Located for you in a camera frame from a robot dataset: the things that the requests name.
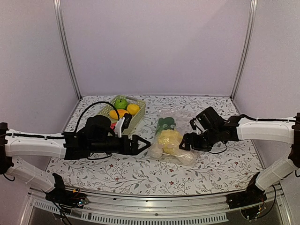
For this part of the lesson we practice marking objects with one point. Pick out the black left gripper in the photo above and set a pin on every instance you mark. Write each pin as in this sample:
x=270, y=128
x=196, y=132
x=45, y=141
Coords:
x=133, y=149

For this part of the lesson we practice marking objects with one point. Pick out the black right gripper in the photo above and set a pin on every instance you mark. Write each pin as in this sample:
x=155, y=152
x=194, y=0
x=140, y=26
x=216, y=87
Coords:
x=186, y=139

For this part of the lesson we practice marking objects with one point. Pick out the toy napa cabbage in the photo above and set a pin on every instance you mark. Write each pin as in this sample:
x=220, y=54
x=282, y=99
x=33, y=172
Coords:
x=166, y=147

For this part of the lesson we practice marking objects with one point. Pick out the clear zip top bag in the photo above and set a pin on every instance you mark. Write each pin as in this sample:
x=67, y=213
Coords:
x=182, y=119

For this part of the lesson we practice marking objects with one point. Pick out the green toy leaf vegetable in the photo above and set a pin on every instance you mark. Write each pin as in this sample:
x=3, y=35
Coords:
x=167, y=123

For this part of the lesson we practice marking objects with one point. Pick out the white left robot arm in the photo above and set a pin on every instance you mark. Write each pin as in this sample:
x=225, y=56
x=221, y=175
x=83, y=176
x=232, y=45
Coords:
x=96, y=136

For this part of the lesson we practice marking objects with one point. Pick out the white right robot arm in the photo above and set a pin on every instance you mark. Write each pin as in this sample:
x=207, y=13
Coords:
x=210, y=128

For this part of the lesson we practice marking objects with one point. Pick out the red toy food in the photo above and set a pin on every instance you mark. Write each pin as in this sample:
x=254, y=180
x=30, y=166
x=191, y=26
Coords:
x=114, y=126

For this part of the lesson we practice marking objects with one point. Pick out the yellow toy lemon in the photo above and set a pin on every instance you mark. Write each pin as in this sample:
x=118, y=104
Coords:
x=133, y=109

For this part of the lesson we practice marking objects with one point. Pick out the orange yellow toy mango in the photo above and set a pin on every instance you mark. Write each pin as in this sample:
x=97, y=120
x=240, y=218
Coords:
x=117, y=114

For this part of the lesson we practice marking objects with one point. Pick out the green toy apple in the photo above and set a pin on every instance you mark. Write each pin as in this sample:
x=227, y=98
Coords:
x=121, y=103

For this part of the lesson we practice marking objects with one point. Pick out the pale green plastic basket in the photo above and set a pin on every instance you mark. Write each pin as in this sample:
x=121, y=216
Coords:
x=135, y=118

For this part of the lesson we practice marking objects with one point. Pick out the floral patterned table mat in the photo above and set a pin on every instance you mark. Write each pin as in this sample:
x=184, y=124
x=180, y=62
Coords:
x=228, y=167

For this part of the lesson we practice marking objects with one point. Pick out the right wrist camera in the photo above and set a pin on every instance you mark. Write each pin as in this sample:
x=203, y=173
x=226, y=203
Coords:
x=196, y=126

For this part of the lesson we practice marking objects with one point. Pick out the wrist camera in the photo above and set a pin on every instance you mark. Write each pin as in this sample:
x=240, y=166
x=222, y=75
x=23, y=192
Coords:
x=122, y=124
x=196, y=126

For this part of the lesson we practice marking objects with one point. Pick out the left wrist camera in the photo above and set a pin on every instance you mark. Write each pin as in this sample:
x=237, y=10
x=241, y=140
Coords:
x=122, y=124

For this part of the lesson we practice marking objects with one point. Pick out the front aluminium rail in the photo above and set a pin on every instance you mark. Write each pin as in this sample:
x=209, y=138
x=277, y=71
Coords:
x=121, y=209

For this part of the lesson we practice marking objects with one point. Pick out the right aluminium frame post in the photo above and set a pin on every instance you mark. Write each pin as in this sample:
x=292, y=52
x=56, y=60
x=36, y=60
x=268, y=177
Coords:
x=245, y=50

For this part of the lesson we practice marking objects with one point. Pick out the aluminium frame post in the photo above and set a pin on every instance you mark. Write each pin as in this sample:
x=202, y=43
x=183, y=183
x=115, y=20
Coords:
x=65, y=47
x=245, y=50

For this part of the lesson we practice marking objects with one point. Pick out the left aluminium frame post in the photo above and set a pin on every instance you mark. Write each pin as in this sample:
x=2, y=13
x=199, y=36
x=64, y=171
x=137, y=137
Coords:
x=65, y=47

